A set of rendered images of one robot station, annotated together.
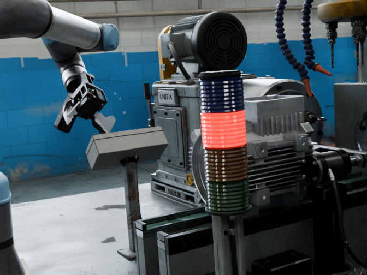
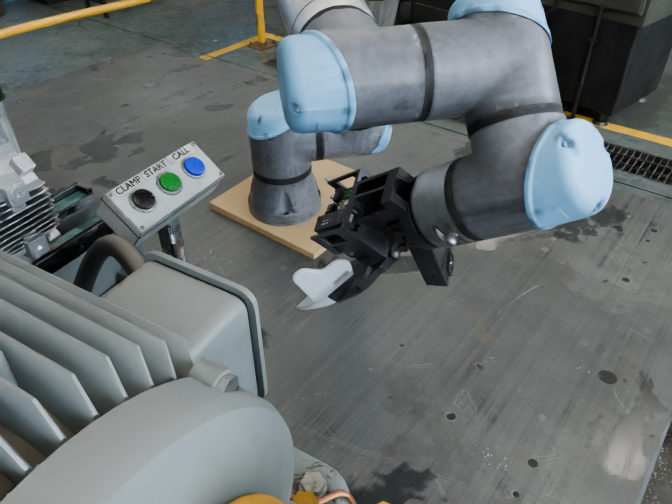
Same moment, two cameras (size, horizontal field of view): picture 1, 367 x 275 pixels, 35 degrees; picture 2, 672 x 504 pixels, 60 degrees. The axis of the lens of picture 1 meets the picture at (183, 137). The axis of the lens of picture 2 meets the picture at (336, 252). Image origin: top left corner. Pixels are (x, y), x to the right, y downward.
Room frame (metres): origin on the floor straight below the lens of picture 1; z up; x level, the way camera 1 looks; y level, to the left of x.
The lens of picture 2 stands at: (2.00, -0.01, 1.48)
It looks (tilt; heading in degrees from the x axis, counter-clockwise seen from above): 38 degrees down; 149
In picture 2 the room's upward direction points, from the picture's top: straight up
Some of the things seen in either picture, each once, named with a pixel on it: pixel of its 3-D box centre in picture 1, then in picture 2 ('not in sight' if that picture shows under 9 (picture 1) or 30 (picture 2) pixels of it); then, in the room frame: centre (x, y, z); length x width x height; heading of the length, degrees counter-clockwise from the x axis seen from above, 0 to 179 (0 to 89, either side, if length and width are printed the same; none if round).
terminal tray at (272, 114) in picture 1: (266, 115); not in sight; (1.17, -0.17, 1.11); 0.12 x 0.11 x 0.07; 120
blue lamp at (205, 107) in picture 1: (221, 94); not in sight; (0.76, -0.05, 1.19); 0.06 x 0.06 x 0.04
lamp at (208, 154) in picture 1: (225, 161); not in sight; (0.76, -0.05, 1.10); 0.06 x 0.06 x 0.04
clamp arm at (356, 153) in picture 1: (322, 153); not in sight; (1.21, -0.30, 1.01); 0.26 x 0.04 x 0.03; 29
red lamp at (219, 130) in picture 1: (223, 127); not in sight; (0.76, -0.05, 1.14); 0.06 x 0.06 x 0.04
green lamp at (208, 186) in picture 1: (227, 193); not in sight; (0.76, -0.05, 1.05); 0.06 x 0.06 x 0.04
